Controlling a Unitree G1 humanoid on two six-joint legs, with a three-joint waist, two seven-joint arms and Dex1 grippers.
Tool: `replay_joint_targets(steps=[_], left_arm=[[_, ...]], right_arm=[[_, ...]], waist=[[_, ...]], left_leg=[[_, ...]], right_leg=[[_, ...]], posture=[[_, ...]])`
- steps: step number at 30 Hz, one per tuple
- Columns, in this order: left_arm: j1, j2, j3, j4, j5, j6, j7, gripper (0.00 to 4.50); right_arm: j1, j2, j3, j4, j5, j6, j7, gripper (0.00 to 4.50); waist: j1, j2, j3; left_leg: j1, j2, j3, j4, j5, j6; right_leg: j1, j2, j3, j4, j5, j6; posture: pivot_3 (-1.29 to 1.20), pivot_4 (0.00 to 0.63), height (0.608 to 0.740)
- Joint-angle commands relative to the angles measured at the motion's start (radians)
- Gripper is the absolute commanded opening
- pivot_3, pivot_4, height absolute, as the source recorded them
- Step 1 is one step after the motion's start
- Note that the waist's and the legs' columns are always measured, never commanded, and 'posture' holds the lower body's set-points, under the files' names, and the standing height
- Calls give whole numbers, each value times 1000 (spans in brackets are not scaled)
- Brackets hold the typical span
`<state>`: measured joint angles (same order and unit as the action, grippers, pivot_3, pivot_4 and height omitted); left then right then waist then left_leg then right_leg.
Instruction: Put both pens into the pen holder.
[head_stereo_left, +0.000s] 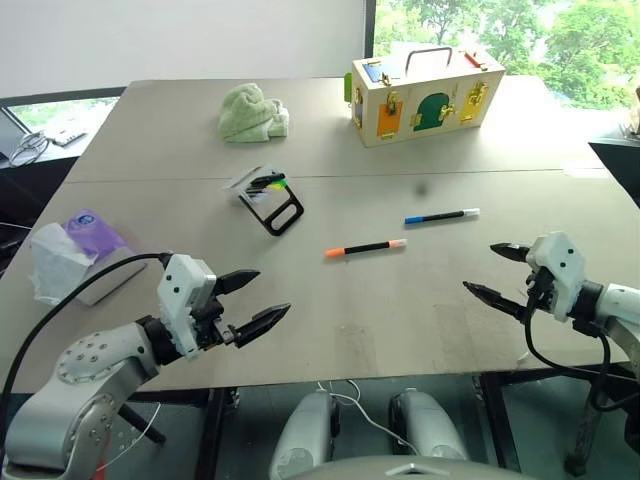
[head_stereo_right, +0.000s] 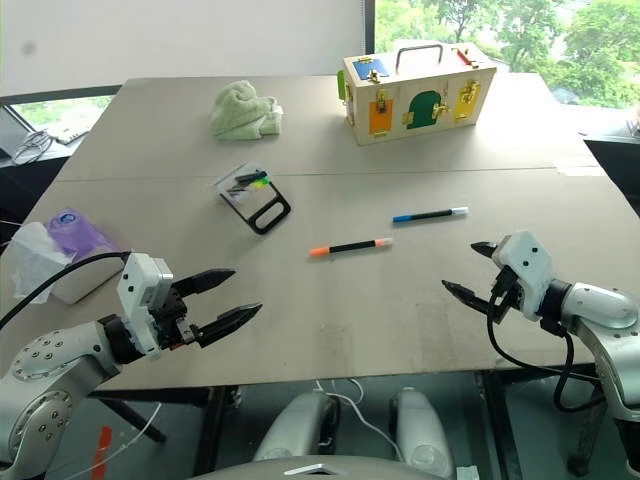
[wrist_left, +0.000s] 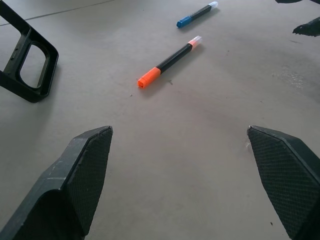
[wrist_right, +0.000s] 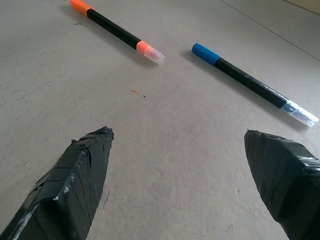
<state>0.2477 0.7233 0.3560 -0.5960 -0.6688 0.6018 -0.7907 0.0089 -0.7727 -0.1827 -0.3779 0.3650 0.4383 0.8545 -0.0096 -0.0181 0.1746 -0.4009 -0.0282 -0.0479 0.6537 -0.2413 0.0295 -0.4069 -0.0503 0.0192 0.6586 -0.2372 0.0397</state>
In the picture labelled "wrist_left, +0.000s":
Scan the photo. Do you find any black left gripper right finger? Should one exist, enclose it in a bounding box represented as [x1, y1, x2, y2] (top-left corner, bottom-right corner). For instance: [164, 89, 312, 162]
[246, 125, 320, 240]

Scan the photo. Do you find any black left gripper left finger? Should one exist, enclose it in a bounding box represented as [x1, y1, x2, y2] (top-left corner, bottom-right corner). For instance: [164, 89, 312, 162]
[0, 125, 114, 240]

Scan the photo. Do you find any blue capped black pen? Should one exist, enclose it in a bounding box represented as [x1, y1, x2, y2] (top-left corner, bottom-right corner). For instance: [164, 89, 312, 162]
[176, 1, 219, 29]

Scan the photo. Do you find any orange capped black pen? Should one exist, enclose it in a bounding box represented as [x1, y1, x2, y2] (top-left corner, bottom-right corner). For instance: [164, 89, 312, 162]
[136, 35, 203, 90]

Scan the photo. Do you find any black plastic frame stand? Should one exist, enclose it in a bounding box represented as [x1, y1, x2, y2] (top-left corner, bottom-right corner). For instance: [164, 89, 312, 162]
[0, 0, 60, 104]

